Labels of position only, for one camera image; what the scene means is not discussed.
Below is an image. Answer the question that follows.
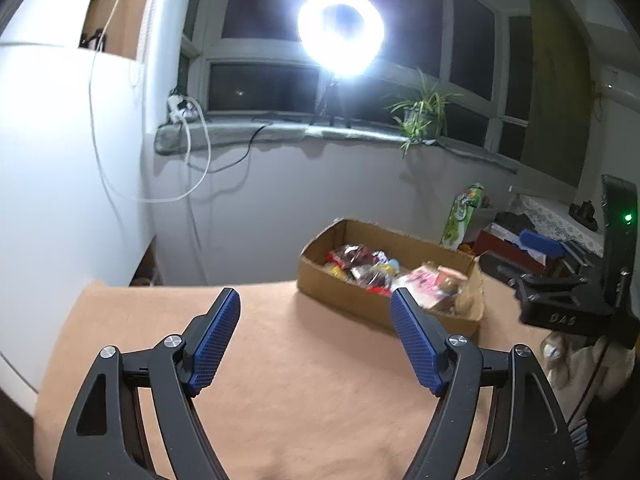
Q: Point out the clear red-ended snack bag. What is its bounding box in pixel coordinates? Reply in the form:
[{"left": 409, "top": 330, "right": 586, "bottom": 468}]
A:
[{"left": 326, "top": 244, "right": 374, "bottom": 270}]

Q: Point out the pink wafer packet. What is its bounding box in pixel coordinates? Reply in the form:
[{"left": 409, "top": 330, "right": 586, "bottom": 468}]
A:
[{"left": 394, "top": 266, "right": 452, "bottom": 311}]

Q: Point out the green snack bag background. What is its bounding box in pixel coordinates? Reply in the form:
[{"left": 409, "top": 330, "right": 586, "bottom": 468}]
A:
[{"left": 440, "top": 183, "right": 484, "bottom": 250}]

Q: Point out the long cardboard box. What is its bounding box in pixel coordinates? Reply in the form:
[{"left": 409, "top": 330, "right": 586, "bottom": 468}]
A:
[{"left": 297, "top": 219, "right": 485, "bottom": 337}]

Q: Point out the potted spider plant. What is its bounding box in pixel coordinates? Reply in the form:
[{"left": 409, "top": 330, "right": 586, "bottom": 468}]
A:
[{"left": 386, "top": 70, "right": 461, "bottom": 156}]

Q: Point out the tan table cloth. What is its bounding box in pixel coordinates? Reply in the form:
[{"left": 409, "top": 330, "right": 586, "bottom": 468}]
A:
[{"left": 34, "top": 278, "right": 557, "bottom": 480}]

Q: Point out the grey windowsill cloth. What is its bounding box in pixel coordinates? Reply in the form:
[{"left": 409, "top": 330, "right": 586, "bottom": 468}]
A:
[{"left": 186, "top": 117, "right": 518, "bottom": 174}]

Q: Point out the white power strip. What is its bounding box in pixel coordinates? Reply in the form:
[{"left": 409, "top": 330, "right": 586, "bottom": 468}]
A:
[{"left": 167, "top": 93, "right": 200, "bottom": 124}]

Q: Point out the bright ring light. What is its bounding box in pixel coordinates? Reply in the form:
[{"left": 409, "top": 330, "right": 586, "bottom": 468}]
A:
[{"left": 297, "top": 0, "right": 385, "bottom": 78}]

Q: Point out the black cable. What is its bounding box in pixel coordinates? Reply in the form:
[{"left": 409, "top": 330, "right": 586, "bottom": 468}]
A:
[{"left": 186, "top": 121, "right": 271, "bottom": 175}]

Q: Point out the white cable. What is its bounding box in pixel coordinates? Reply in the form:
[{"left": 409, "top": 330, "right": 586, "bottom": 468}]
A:
[{"left": 88, "top": 0, "right": 213, "bottom": 205}]

